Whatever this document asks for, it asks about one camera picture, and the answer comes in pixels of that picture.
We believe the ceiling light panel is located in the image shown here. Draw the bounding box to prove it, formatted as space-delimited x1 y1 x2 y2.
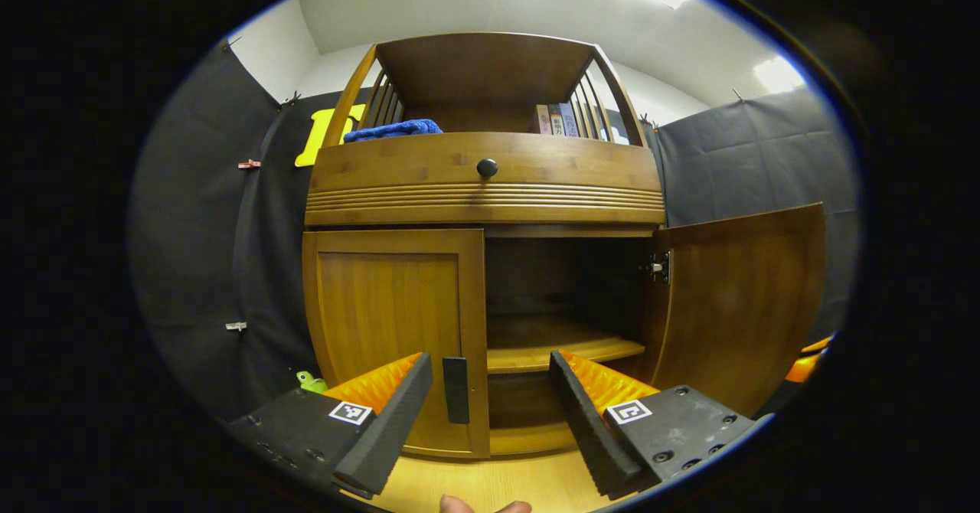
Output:
754 55 805 94

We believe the wooden inner shelf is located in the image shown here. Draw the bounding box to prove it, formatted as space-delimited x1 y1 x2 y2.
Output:
487 315 646 374

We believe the blue folded towel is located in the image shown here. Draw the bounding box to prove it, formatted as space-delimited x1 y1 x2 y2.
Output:
343 119 444 144

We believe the wooden cabinet drawer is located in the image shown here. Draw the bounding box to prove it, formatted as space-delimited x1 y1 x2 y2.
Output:
305 132 666 227

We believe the wooden double-door shoe cabinet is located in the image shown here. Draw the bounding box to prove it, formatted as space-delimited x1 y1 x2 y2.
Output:
301 32 667 459

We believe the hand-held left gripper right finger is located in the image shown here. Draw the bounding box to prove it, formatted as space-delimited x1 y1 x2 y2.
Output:
549 348 760 500

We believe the black door handle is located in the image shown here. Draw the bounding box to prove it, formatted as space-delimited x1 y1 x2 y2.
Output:
443 357 469 425

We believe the wooden shoe cabinet door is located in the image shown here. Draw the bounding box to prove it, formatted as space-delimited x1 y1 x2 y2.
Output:
302 228 491 459
642 203 828 418

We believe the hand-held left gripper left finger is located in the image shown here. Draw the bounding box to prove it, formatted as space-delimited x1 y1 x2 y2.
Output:
228 352 433 500

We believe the black backdrop cloth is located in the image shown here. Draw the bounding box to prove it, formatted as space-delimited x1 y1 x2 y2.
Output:
129 38 858 422

